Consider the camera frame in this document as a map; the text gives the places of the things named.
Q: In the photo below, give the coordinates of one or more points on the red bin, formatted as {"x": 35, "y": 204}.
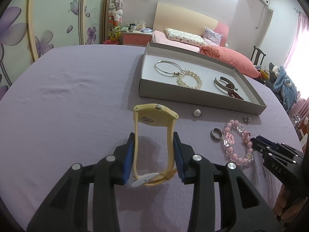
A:
{"x": 109, "y": 41}

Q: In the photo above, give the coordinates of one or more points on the small silver earrings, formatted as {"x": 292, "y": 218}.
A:
{"x": 247, "y": 120}

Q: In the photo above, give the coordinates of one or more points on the pink curtain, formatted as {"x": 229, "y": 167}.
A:
{"x": 296, "y": 63}

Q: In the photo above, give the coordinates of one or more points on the pink bedside table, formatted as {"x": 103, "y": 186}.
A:
{"x": 136, "y": 38}

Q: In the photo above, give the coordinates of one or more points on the blue plush robe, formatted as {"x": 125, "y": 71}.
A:
{"x": 286, "y": 87}

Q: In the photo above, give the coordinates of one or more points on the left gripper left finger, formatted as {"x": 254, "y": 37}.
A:
{"x": 65, "y": 207}

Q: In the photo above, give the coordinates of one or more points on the grey shallow tray box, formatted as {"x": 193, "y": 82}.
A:
{"x": 175, "y": 74}

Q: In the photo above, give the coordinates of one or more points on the pearl earring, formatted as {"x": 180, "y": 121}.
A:
{"x": 197, "y": 113}

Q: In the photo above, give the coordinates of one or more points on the dark wooden chair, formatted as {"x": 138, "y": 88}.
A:
{"x": 257, "y": 56}

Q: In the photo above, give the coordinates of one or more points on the plush toy display tube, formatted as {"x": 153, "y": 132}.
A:
{"x": 114, "y": 20}

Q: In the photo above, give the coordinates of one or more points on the floral white pillow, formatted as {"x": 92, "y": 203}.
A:
{"x": 185, "y": 37}

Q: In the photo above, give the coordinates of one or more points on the purple table cloth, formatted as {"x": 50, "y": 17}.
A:
{"x": 75, "y": 104}

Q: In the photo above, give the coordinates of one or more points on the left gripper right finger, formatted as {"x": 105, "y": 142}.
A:
{"x": 242, "y": 207}

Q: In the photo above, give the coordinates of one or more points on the coral folded duvet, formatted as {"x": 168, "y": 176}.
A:
{"x": 231, "y": 57}

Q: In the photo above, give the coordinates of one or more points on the purple patterned pillow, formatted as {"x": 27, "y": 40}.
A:
{"x": 211, "y": 37}

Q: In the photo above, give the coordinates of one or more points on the yellow wrist watch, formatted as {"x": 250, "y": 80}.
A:
{"x": 153, "y": 127}

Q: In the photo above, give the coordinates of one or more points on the bed with beige headboard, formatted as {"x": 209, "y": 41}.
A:
{"x": 186, "y": 20}

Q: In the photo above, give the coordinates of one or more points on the floral sliding wardrobe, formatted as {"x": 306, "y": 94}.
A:
{"x": 31, "y": 28}

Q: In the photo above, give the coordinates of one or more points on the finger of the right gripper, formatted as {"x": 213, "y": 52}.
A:
{"x": 262, "y": 148}
{"x": 272, "y": 145}

